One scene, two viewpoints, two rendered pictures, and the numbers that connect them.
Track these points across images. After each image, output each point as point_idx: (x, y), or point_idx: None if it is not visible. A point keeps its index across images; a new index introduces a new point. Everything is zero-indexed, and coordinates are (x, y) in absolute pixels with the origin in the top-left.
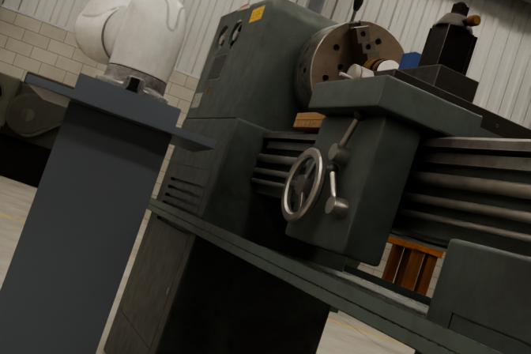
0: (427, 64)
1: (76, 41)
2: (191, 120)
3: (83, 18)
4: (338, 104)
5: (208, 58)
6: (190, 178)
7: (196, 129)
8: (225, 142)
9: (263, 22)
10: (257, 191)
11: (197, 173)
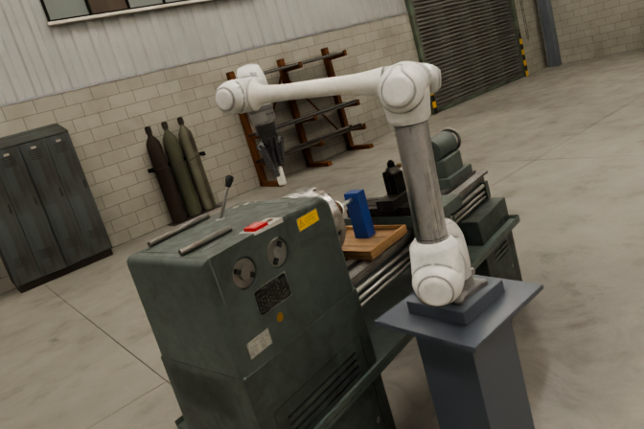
0: (402, 189)
1: (457, 297)
2: (270, 360)
3: (462, 273)
4: (448, 214)
5: (231, 304)
6: (332, 370)
7: (295, 351)
8: (358, 307)
9: (327, 220)
10: None
11: (338, 357)
